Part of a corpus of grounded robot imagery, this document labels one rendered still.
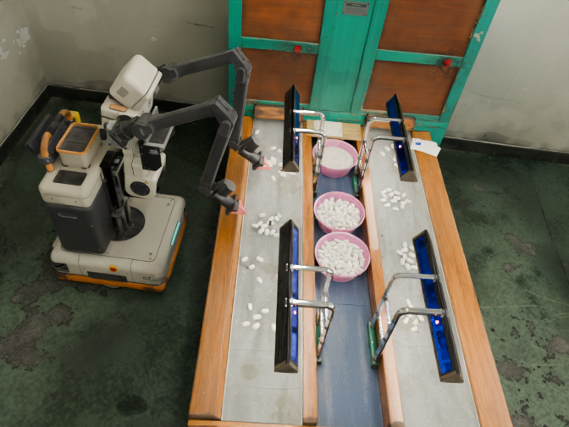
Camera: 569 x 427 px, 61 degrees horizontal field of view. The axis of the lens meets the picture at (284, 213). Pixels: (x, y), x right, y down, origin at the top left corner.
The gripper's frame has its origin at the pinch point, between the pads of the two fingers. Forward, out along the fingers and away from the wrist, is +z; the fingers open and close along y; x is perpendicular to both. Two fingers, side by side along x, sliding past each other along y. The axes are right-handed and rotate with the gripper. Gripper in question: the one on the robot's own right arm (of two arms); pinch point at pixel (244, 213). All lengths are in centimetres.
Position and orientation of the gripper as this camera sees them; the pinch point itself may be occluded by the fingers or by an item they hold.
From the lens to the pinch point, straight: 236.6
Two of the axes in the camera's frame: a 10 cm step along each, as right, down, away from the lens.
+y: 0.2, -7.4, 6.7
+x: -7.1, 4.6, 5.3
